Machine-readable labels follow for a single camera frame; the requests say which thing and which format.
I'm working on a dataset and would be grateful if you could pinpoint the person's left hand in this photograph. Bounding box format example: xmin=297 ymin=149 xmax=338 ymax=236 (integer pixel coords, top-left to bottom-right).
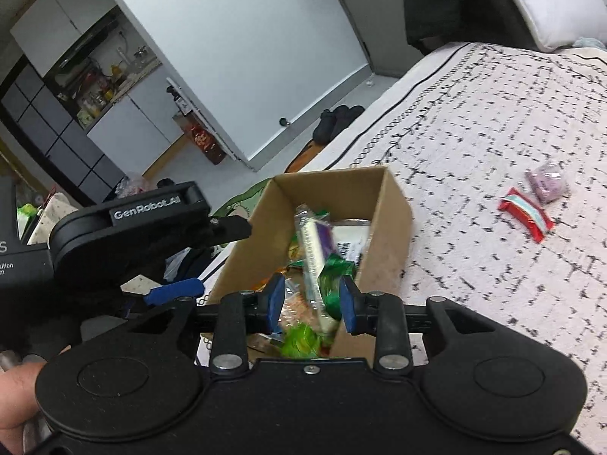
xmin=0 ymin=360 xmax=48 ymax=444

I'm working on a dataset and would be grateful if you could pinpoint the white door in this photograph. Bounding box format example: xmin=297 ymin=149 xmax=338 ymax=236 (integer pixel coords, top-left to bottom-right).
xmin=92 ymin=0 xmax=376 ymax=172

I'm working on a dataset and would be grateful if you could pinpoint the red white striped packet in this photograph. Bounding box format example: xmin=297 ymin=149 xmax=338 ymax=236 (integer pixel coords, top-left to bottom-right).
xmin=498 ymin=188 xmax=555 ymax=243

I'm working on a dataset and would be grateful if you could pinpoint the white sesame cake packet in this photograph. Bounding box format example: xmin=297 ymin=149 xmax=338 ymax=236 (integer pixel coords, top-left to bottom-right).
xmin=329 ymin=218 xmax=373 ymax=266

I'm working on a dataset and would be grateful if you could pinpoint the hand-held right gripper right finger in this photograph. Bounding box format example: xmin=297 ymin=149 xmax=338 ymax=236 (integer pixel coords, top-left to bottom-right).
xmin=338 ymin=275 xmax=498 ymax=371

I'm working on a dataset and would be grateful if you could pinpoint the black slipper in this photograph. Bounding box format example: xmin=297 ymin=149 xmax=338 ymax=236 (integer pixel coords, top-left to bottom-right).
xmin=332 ymin=105 xmax=366 ymax=139
xmin=310 ymin=109 xmax=340 ymax=145

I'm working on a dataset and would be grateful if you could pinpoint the purple snack packet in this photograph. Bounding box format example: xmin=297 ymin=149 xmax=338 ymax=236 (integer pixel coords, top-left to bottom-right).
xmin=524 ymin=161 xmax=570 ymax=206

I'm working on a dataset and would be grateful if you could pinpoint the pink plastic bag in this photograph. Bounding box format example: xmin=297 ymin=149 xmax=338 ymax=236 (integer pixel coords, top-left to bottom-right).
xmin=114 ymin=175 xmax=155 ymax=200

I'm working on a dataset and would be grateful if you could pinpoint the green floor mat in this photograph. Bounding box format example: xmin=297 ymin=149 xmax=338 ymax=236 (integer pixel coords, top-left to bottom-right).
xmin=211 ymin=177 xmax=274 ymax=222

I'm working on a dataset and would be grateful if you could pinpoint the dark green snack packet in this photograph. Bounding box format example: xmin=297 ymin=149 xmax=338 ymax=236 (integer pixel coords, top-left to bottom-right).
xmin=319 ymin=253 xmax=359 ymax=318

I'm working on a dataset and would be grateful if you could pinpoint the orange cracker packet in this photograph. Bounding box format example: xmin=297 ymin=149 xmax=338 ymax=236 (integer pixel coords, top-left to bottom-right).
xmin=280 ymin=289 xmax=314 ymax=328

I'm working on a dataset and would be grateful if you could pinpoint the white pillow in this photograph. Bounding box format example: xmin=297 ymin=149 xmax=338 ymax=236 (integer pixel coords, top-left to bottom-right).
xmin=488 ymin=0 xmax=607 ymax=53

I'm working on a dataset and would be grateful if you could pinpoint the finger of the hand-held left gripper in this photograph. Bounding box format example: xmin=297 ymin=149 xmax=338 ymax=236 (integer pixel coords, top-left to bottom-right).
xmin=208 ymin=215 xmax=253 ymax=248
xmin=142 ymin=278 xmax=206 ymax=307

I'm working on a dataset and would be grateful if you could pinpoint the dark headboard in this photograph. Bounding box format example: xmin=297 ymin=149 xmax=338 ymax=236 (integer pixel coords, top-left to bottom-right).
xmin=401 ymin=0 xmax=539 ymax=56

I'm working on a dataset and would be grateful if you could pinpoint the cardboard box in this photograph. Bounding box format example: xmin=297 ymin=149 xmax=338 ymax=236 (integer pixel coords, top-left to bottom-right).
xmin=206 ymin=165 xmax=413 ymax=361

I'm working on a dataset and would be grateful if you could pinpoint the red bottle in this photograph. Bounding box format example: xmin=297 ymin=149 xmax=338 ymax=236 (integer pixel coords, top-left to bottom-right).
xmin=187 ymin=123 xmax=226 ymax=166

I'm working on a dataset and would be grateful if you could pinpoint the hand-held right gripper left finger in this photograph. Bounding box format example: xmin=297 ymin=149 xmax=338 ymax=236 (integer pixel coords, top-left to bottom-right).
xmin=126 ymin=272 xmax=288 ymax=374

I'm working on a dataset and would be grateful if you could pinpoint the bright green snack packet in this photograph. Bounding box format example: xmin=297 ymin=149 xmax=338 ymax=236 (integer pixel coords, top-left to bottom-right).
xmin=280 ymin=322 xmax=324 ymax=359

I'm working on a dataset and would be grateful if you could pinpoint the long blueberry cake packet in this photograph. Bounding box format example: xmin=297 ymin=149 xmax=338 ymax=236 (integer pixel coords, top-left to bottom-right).
xmin=293 ymin=204 xmax=343 ymax=335

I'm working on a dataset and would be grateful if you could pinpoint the printed white blanket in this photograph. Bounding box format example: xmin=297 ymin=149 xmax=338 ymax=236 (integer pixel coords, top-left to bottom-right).
xmin=194 ymin=42 xmax=607 ymax=455

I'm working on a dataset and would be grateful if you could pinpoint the kitchen cabinet unit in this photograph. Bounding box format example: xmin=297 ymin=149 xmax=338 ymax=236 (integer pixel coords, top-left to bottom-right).
xmin=0 ymin=0 xmax=190 ymax=204

